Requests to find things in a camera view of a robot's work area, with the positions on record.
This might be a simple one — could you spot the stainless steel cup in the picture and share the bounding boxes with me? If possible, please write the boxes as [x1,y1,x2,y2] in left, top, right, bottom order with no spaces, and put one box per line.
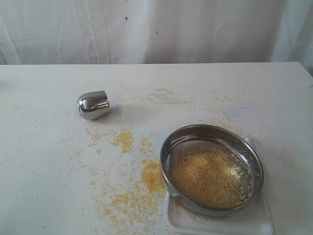
[77,91,111,120]

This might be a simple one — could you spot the round steel mesh sieve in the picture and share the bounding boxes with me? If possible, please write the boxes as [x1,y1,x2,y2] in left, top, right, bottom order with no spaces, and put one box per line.
[160,124,264,218]

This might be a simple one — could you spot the rice and millet grains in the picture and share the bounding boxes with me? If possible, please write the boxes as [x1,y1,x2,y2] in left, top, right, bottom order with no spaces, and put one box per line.
[169,150,253,208]

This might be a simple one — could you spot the yellow spilled grain pile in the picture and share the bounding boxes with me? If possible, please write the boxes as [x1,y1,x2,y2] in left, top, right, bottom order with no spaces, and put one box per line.
[141,160,165,193]

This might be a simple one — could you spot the clear plastic tray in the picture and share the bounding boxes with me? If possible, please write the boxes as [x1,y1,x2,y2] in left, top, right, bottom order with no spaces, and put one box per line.
[165,140,274,235]

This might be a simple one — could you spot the white backdrop curtain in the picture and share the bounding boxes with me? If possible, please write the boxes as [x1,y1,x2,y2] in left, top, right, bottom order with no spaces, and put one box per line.
[0,0,313,68]

